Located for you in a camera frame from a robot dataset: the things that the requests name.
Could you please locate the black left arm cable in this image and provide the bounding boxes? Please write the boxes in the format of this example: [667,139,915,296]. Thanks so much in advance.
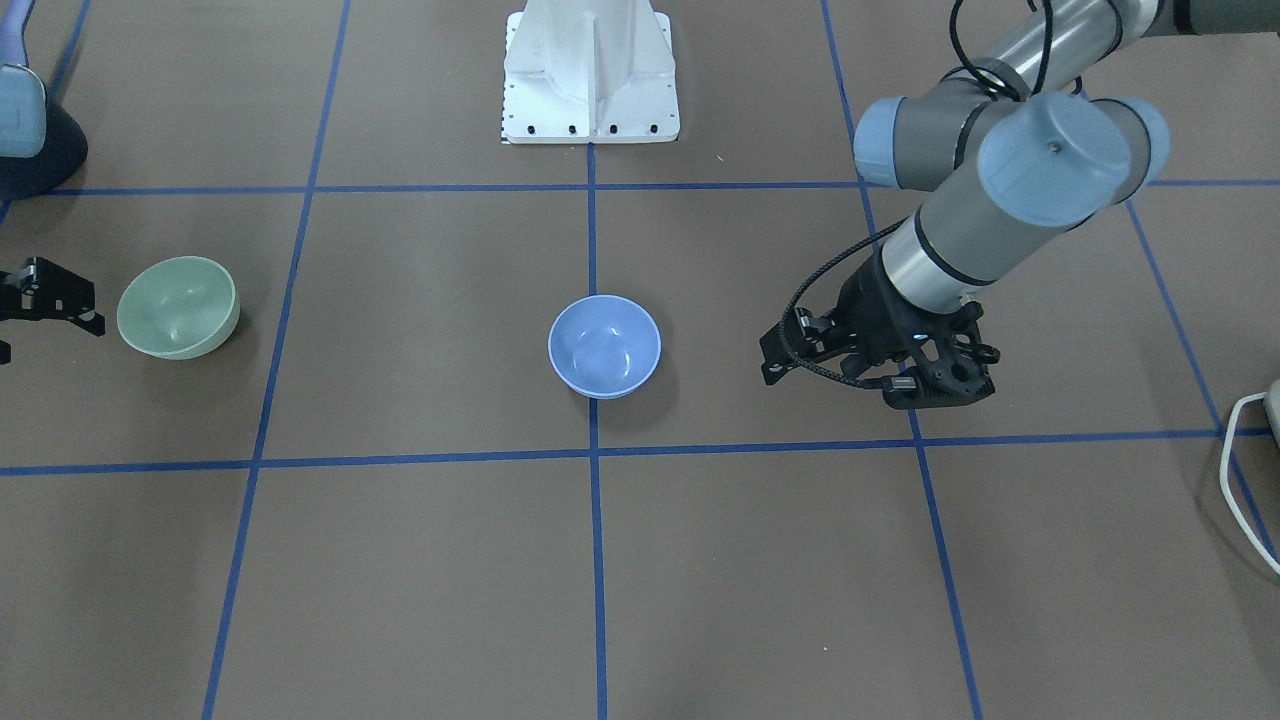
[780,0,1121,386]

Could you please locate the green bowl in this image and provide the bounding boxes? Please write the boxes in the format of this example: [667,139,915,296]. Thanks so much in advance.
[116,256,241,361]

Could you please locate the blue bowl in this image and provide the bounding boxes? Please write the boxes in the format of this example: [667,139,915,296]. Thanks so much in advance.
[547,293,663,400]

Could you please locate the white toaster power cord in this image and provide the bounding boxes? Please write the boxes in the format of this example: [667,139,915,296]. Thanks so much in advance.
[1220,392,1280,577]

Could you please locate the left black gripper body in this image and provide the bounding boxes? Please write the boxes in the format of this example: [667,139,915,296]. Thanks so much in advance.
[829,249,933,373]

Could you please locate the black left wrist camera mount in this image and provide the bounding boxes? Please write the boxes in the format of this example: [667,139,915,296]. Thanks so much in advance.
[881,301,1001,410]

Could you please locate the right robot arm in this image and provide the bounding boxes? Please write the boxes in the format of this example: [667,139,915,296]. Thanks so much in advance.
[1,63,106,337]

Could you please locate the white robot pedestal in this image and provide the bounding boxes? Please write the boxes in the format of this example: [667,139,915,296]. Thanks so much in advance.
[500,1,681,145]

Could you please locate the dark blue saucepan with lid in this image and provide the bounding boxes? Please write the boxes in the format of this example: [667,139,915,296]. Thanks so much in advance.
[1,1,88,202]

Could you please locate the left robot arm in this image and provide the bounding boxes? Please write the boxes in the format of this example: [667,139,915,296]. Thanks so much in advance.
[760,1,1277,410]

